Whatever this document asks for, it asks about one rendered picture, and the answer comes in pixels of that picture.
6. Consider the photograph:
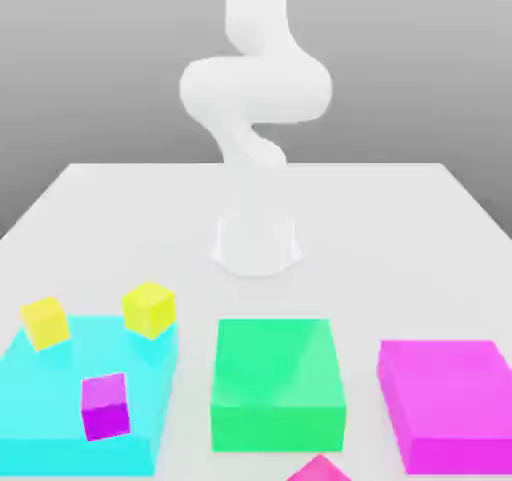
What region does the small yellow cube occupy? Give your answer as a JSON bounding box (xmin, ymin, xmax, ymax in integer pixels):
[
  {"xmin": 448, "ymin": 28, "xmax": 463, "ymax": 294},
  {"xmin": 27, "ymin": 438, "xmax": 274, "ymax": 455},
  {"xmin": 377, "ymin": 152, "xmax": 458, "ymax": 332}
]
[
  {"xmin": 120, "ymin": 281, "xmax": 178, "ymax": 341},
  {"xmin": 19, "ymin": 296, "xmax": 72, "ymax": 353}
]

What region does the small purple cube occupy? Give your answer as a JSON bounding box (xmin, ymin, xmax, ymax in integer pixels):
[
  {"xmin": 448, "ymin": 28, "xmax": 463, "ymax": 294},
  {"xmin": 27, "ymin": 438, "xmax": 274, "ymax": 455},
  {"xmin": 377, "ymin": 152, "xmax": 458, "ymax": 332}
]
[{"xmin": 80, "ymin": 372, "xmax": 132, "ymax": 443}]

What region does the small pink cube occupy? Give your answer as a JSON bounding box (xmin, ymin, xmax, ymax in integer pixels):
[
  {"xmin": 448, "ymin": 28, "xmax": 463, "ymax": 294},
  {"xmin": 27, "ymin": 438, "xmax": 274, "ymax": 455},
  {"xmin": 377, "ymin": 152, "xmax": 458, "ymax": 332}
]
[{"xmin": 286, "ymin": 453, "xmax": 352, "ymax": 481}]

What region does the large green box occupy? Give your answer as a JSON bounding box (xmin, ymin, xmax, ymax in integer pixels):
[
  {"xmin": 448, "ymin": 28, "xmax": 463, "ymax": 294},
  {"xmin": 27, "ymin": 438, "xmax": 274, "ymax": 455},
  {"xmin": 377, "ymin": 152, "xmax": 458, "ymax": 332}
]
[{"xmin": 209, "ymin": 318, "xmax": 347, "ymax": 454}]

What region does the large magenta box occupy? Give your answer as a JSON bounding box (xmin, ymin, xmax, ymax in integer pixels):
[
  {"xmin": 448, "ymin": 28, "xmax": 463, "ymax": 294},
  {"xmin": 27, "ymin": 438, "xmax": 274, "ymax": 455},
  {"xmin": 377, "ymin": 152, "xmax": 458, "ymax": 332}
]
[{"xmin": 376, "ymin": 339, "xmax": 512, "ymax": 477}]

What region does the large cyan box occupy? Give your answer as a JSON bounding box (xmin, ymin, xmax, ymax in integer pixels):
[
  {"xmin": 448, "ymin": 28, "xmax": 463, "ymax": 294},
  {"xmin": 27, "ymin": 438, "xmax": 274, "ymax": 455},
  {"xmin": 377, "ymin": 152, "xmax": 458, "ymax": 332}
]
[{"xmin": 0, "ymin": 313, "xmax": 180, "ymax": 479}]

